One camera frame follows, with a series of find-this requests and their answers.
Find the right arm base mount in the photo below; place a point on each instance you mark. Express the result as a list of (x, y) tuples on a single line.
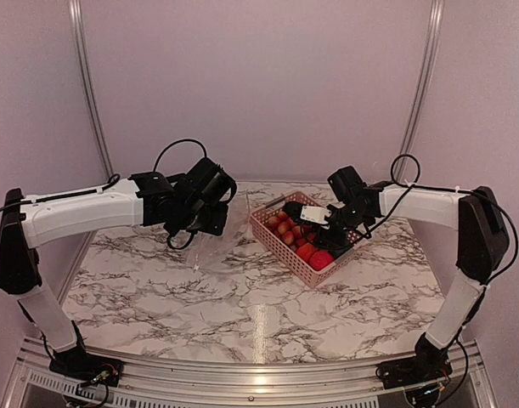
[(427, 364)]

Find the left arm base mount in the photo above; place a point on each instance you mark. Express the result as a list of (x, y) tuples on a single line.
[(78, 363)]

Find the clear zip top bag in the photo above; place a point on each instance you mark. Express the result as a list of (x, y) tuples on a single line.
[(208, 251)]

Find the aluminium front rail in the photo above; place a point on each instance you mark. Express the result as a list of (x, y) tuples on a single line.
[(155, 382)]

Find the orange red mango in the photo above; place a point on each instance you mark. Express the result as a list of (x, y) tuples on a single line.
[(306, 251)]

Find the red yellow lychee bunch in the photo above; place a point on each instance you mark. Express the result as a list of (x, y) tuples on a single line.
[(291, 234)]

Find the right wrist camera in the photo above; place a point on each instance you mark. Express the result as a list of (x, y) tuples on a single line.
[(314, 214)]

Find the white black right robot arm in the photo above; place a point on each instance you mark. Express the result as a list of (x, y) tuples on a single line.
[(483, 239)]

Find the pink perforated plastic basket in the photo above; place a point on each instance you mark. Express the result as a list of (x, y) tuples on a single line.
[(288, 257)]

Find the left aluminium frame post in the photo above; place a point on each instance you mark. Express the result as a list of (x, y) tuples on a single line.
[(79, 34)]

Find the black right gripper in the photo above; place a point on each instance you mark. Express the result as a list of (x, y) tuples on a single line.
[(337, 241)]

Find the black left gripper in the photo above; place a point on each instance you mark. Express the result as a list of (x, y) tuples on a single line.
[(217, 225)]

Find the pink red apple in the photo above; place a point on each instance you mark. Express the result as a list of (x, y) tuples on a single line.
[(320, 260)]

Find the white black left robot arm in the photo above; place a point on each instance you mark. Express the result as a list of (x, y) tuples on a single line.
[(29, 222)]

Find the aluminium frame post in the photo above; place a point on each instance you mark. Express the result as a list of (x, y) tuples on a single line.
[(425, 74), (79, 34)]

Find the dark purple eggplant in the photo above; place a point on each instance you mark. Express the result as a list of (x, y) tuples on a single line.
[(293, 209)]

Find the right aluminium frame post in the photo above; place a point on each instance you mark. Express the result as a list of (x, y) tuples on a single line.
[(425, 74)]

